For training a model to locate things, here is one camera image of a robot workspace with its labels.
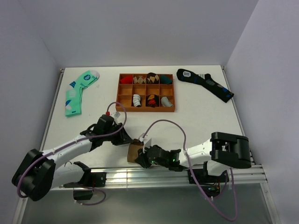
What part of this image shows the tan brown ribbed sock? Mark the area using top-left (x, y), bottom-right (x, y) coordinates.
top-left (127, 139), bottom-right (144, 164)

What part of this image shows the black red argyle rolled sock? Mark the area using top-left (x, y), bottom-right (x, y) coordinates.
top-left (146, 94), bottom-right (159, 108)

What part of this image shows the aluminium table edge rail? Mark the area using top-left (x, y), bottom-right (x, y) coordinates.
top-left (38, 65), bottom-right (267, 188)

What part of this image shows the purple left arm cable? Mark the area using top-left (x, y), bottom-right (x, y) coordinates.
top-left (17, 102), bottom-right (128, 206)

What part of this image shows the dark teal rolled sock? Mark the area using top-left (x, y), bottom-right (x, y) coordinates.
top-left (160, 75), bottom-right (172, 84)

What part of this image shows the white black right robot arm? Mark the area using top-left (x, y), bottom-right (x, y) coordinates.
top-left (135, 132), bottom-right (251, 182)

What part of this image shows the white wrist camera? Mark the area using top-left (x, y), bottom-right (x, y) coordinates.
top-left (113, 112), bottom-right (120, 119)
top-left (139, 137), bottom-right (152, 151)

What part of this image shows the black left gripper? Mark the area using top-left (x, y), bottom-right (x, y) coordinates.
top-left (103, 123), bottom-right (133, 146)

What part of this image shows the brown argyle rolled sock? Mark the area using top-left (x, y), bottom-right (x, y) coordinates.
top-left (146, 72), bottom-right (159, 84)

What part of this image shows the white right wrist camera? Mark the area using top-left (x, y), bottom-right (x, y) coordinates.
top-left (139, 137), bottom-right (152, 151)

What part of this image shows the white striped rolled sock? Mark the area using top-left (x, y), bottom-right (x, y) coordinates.
top-left (132, 94), bottom-right (141, 107)

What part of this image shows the black blue patterned sock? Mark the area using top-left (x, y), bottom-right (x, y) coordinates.
top-left (177, 69), bottom-right (234, 103)

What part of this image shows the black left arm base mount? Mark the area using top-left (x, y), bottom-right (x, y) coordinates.
top-left (63, 172), bottom-right (107, 206)

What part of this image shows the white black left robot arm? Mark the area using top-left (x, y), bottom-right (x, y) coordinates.
top-left (12, 114), bottom-right (133, 201)

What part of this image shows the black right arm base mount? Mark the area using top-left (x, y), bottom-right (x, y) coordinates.
top-left (193, 169), bottom-right (229, 197)

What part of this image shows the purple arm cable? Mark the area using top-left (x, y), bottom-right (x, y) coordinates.
top-left (141, 119), bottom-right (238, 222)
top-left (17, 102), bottom-right (128, 206)

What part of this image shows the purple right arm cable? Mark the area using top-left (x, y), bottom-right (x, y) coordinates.
top-left (141, 119), bottom-right (238, 222)

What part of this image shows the grey rolled sock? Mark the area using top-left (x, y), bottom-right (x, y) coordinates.
top-left (161, 96), bottom-right (174, 107)

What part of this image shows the beige argyle rolled sock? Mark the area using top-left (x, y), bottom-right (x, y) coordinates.
top-left (133, 75), bottom-right (146, 84)

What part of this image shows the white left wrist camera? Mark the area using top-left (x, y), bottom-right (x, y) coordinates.
top-left (113, 112), bottom-right (120, 119)

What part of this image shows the mint green patterned sock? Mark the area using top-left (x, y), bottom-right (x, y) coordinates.
top-left (64, 70), bottom-right (100, 117)

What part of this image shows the orange compartment tray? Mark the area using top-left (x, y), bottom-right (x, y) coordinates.
top-left (115, 73), bottom-right (175, 112)

